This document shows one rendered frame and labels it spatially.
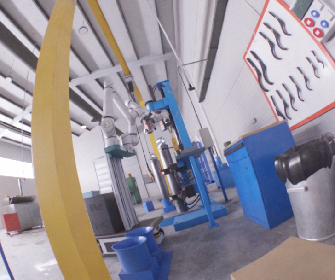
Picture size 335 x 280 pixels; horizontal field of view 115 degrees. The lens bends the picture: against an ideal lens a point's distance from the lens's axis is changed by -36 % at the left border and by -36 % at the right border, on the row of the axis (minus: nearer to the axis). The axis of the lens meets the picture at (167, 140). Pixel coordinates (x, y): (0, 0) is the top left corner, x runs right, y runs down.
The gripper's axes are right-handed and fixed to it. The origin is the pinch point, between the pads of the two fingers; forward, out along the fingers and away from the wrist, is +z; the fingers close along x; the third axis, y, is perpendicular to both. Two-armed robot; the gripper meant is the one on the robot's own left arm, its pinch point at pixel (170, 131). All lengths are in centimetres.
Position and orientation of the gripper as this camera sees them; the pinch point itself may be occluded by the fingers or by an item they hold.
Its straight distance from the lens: 238.4
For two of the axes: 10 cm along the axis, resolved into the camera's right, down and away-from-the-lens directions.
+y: 0.8, 2.3, 9.7
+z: 3.0, 9.2, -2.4
